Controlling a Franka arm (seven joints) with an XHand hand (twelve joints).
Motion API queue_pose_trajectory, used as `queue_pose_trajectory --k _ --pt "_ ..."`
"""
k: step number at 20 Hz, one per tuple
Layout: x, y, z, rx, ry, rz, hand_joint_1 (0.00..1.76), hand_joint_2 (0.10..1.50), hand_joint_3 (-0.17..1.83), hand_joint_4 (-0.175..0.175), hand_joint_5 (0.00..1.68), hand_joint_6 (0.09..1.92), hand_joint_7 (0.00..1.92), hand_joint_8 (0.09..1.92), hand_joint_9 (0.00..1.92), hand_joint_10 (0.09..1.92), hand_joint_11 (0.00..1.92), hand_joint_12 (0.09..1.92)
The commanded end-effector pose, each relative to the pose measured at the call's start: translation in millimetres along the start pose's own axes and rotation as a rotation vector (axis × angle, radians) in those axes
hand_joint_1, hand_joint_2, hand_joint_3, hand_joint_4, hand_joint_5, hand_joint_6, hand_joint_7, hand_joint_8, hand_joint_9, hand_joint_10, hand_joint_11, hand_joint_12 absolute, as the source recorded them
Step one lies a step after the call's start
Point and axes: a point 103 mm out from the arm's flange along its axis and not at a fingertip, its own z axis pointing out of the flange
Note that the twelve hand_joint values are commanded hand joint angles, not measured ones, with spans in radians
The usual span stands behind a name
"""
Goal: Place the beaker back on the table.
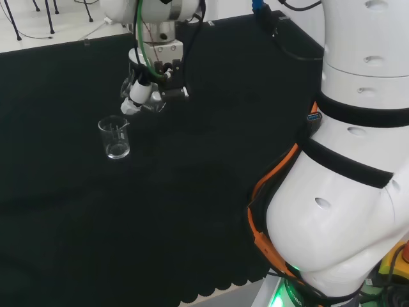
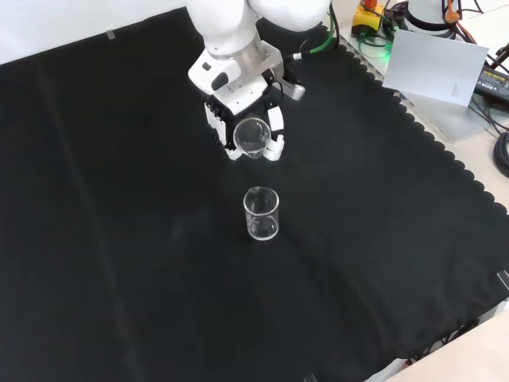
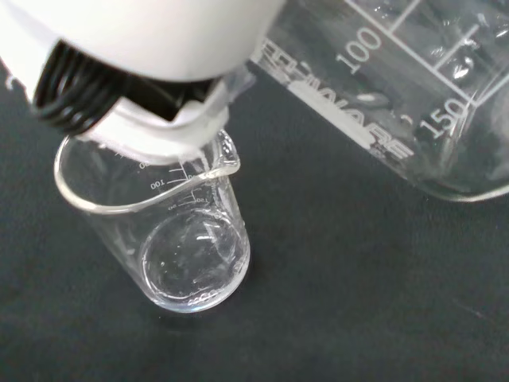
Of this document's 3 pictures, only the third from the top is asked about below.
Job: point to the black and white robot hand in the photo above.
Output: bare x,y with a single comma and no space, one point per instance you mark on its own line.
131,36

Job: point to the black bench cloth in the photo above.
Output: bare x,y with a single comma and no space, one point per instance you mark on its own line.
358,286

